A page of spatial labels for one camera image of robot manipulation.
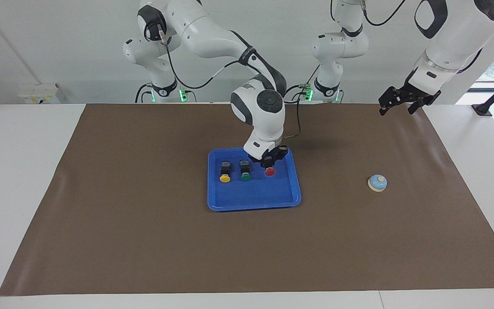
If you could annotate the yellow push button switch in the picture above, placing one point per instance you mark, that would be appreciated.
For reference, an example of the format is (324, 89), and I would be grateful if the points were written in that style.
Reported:
(225, 178)

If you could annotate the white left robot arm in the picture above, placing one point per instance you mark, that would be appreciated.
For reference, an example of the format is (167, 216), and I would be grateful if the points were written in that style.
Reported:
(457, 38)

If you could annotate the brown table mat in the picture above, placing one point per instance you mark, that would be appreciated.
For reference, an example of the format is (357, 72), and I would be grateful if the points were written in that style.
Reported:
(247, 249)

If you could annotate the white wall socket box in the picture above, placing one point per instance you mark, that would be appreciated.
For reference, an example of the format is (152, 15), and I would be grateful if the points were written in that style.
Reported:
(37, 94)

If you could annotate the red push button switch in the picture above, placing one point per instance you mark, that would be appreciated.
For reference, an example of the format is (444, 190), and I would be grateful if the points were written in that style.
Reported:
(270, 172)

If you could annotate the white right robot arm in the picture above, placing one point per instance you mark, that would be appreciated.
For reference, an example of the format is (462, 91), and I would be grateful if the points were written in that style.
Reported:
(212, 38)

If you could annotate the green push button switch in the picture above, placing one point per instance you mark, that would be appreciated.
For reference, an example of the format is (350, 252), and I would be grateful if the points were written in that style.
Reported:
(245, 177)

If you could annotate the light blue call bell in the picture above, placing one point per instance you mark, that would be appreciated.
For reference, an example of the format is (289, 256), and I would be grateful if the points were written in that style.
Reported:
(377, 183)

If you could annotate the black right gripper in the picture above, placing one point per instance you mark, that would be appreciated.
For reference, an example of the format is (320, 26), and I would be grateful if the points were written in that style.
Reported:
(278, 153)

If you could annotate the blue plastic tray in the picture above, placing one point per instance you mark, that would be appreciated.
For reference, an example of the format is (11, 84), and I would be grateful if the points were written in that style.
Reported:
(253, 195)

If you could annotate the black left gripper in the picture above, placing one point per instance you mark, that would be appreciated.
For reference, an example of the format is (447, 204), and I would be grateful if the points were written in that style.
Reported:
(414, 92)

